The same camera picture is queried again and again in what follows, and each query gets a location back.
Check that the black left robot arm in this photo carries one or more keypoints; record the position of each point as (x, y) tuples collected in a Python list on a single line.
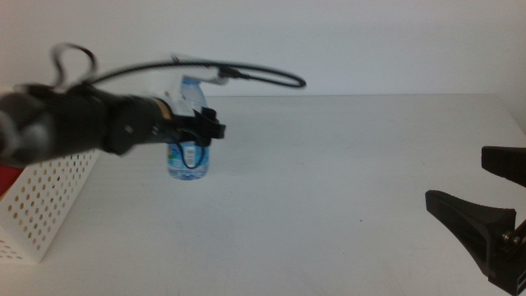
[(74, 123)]

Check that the white perforated plastic basket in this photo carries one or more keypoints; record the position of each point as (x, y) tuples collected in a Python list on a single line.
[(49, 193)]

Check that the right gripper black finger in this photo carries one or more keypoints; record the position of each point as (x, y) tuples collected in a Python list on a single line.
[(507, 164), (472, 222)]

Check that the clear water bottle blue cap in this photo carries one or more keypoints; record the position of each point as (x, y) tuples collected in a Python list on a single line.
[(187, 162)]

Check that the red soda can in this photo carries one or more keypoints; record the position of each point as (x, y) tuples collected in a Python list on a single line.
[(8, 181)]

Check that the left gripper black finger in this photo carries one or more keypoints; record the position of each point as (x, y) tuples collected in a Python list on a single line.
[(211, 125)]

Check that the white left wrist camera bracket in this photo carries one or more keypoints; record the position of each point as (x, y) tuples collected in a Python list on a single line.
[(173, 103)]

